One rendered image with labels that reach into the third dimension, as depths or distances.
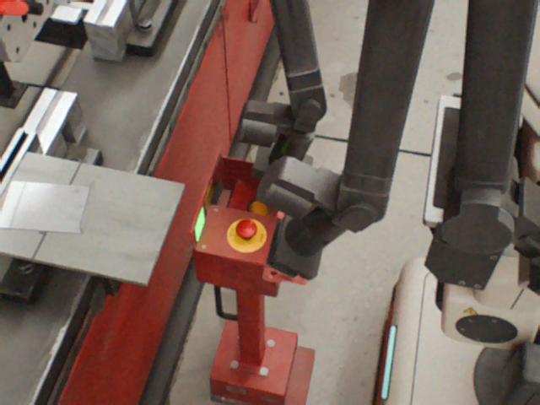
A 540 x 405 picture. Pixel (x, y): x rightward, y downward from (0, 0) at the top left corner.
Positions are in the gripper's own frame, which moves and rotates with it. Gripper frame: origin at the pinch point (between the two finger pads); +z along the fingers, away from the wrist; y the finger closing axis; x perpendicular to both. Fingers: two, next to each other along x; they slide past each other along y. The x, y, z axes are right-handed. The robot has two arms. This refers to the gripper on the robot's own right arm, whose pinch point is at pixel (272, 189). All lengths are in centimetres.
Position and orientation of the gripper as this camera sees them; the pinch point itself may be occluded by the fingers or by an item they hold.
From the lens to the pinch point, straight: 139.3
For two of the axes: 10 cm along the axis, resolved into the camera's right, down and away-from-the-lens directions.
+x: -2.1, 8.0, -5.6
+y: -9.5, -3.1, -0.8
